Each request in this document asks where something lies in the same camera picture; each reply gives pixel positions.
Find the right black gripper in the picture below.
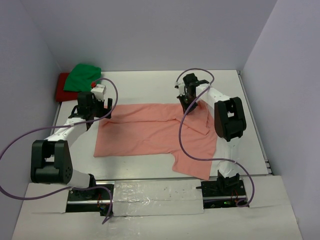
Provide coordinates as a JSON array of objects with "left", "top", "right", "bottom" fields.
[{"left": 177, "top": 91, "right": 198, "bottom": 116}]

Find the salmon pink t-shirt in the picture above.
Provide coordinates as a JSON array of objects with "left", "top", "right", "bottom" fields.
[{"left": 93, "top": 100, "right": 218, "bottom": 180}]

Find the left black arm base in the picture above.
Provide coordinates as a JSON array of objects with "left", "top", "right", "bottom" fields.
[{"left": 65, "top": 188, "right": 113, "bottom": 217}]

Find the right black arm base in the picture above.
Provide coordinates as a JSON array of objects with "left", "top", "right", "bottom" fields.
[{"left": 196, "top": 177, "right": 248, "bottom": 209}]

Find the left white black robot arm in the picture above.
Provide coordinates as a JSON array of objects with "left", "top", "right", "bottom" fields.
[{"left": 30, "top": 92, "right": 113, "bottom": 199}]

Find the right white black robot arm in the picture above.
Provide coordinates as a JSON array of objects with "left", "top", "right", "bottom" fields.
[{"left": 174, "top": 73, "right": 247, "bottom": 196}]

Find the red folded t-shirt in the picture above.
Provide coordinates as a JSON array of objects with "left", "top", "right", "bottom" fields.
[{"left": 55, "top": 72, "right": 78, "bottom": 103}]

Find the green folded t-shirt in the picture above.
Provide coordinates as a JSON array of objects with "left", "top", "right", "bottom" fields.
[{"left": 63, "top": 63, "right": 102, "bottom": 92}]

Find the silver tape patch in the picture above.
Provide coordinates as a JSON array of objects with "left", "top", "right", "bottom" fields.
[{"left": 112, "top": 179, "right": 204, "bottom": 217}]

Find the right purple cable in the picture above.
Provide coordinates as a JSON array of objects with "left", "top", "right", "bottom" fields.
[{"left": 174, "top": 67, "right": 256, "bottom": 208}]

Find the purple cable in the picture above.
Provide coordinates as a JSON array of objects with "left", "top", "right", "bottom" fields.
[
  {"left": 0, "top": 77, "right": 119, "bottom": 225},
  {"left": 174, "top": 67, "right": 256, "bottom": 208}
]

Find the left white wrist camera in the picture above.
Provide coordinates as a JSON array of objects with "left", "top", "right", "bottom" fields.
[{"left": 90, "top": 82, "right": 106, "bottom": 102}]

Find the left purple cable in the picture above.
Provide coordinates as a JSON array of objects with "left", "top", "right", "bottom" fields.
[{"left": 0, "top": 77, "right": 119, "bottom": 225}]

